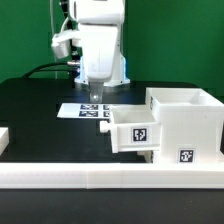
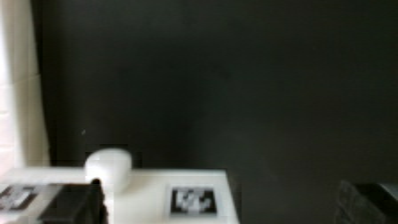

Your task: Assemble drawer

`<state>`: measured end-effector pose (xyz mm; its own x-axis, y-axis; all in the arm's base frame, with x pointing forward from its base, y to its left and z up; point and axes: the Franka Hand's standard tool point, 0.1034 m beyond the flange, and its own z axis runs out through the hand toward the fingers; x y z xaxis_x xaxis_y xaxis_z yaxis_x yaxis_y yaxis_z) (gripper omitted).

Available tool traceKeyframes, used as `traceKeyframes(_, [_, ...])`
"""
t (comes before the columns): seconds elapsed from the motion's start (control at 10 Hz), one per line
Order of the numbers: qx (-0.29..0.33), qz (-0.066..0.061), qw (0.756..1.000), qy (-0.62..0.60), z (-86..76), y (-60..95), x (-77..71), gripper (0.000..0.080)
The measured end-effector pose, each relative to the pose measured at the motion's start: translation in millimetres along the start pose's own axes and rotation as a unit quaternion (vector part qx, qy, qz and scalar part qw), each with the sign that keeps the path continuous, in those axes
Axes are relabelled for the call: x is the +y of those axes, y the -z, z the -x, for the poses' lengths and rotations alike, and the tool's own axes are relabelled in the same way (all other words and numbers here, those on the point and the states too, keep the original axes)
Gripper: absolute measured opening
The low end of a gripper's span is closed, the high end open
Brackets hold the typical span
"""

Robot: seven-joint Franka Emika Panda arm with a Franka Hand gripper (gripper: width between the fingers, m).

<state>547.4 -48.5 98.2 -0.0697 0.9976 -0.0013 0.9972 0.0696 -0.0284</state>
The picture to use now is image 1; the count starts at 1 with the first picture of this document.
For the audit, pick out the white front fence rail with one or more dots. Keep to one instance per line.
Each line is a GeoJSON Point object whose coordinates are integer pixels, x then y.
{"type": "Point", "coordinates": [109, 175]}

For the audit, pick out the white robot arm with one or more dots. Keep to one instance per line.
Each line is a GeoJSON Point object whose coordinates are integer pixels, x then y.
{"type": "Point", "coordinates": [100, 12]}

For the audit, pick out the white drawer cabinet box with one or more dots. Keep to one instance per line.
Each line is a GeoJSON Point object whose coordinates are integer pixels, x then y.
{"type": "Point", "coordinates": [191, 125]}

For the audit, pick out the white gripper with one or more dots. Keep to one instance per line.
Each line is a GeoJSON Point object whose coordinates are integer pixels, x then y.
{"type": "Point", "coordinates": [99, 44]}

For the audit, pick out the white front drawer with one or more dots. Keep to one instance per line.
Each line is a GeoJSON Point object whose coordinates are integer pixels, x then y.
{"type": "Point", "coordinates": [148, 155]}

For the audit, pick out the white marker tag sheet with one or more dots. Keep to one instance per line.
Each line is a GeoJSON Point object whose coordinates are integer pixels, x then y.
{"type": "Point", "coordinates": [86, 111]}

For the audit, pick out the white left fence piece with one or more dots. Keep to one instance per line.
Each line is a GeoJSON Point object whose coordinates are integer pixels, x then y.
{"type": "Point", "coordinates": [4, 138]}

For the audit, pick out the white drawer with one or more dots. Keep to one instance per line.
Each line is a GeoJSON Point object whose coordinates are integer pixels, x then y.
{"type": "Point", "coordinates": [132, 129]}
{"type": "Point", "coordinates": [148, 155]}

